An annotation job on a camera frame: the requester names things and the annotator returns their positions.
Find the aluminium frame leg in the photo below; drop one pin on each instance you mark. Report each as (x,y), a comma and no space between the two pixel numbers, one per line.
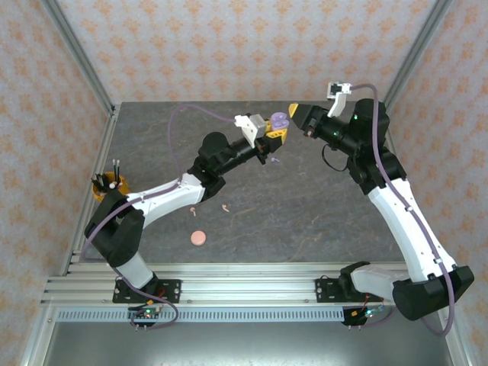
(33,354)
(461,354)

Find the black marker pen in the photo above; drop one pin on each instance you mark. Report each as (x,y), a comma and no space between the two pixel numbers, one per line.
(102,181)

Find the thin black white-tipped pen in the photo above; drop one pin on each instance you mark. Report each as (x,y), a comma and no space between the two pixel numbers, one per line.
(119,170)
(114,169)

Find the yellow pen holder cup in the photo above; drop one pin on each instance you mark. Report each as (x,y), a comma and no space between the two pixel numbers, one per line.
(97,195)

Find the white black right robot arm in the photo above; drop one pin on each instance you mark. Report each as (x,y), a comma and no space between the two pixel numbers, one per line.
(411,228)

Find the small controller circuit board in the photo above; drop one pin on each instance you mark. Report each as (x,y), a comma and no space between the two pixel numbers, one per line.
(366,313)
(146,313)

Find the aluminium table edge rail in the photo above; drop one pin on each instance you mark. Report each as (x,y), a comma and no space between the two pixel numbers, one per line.
(248,268)

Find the pink earbud charging case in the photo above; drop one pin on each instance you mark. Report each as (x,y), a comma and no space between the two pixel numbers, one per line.
(198,238)

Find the purple earbud charging case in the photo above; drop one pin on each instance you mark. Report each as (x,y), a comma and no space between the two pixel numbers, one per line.
(279,120)

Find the wide aluminium mounting beam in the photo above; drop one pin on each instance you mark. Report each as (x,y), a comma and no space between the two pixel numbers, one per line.
(248,291)

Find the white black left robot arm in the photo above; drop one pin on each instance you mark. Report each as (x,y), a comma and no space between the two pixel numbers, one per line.
(164,198)

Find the aluminium frame post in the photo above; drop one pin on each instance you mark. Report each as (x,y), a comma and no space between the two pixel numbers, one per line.
(82,57)
(413,57)

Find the grey metal panel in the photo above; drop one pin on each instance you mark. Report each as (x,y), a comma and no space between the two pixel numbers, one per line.
(248,347)

